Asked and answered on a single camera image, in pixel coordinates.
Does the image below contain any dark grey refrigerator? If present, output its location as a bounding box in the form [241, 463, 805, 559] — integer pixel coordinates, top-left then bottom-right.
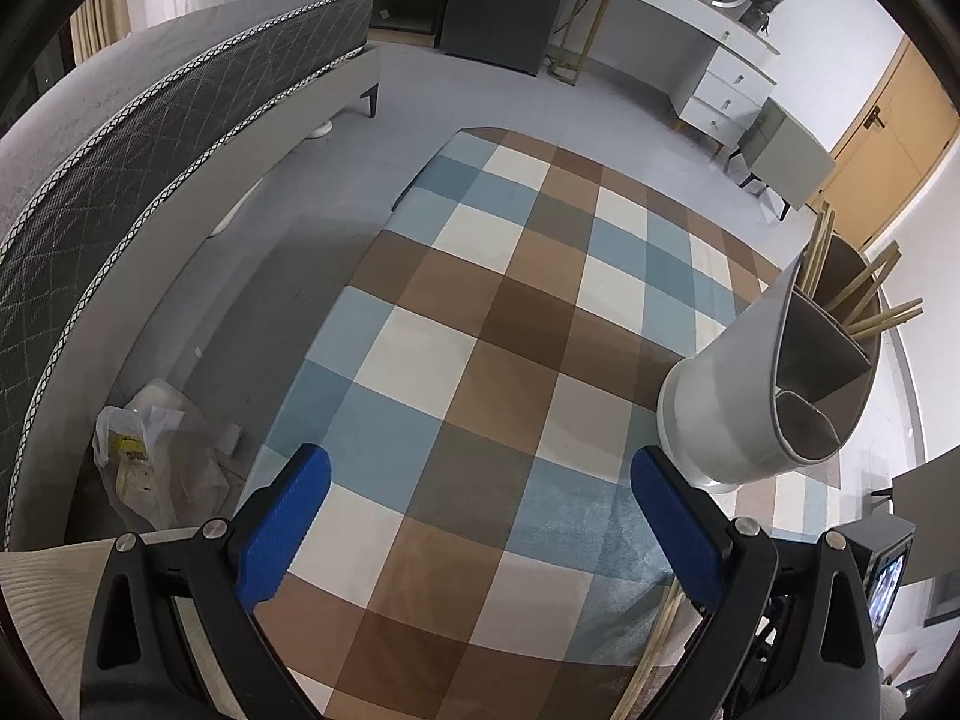
[439, 0, 586, 77]

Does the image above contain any grey nightstand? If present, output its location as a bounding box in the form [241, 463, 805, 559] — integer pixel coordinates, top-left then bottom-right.
[726, 96, 837, 222]

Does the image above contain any grey mattress bed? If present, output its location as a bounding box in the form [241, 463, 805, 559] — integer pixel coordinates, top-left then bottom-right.
[4, 45, 383, 552]

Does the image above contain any checkered tablecloth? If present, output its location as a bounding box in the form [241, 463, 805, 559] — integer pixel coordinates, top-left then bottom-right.
[247, 127, 845, 720]

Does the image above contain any grey and white utensil holder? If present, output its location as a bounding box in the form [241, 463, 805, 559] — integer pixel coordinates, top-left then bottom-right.
[657, 234, 878, 494]

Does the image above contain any white plastic bag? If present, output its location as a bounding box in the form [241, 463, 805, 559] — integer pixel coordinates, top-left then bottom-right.
[91, 381, 241, 530]

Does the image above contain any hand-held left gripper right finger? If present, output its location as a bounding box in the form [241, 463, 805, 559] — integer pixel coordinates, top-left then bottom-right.
[630, 446, 882, 720]

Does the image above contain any yellow wooden door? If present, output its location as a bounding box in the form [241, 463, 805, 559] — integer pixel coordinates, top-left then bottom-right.
[825, 37, 960, 256]

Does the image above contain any bundle of wooden chopsticks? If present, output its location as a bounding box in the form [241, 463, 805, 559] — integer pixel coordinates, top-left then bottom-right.
[796, 199, 925, 342]

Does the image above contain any beige ribbed cloth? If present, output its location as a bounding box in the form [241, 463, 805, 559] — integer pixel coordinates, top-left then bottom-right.
[0, 526, 203, 720]

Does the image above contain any beige curtain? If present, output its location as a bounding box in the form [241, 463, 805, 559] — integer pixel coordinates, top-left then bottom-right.
[71, 0, 128, 65]

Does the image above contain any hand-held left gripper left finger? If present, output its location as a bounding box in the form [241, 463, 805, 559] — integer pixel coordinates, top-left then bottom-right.
[79, 442, 332, 720]

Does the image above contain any white vanity desk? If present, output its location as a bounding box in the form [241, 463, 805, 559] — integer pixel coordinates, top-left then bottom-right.
[551, 0, 781, 155]

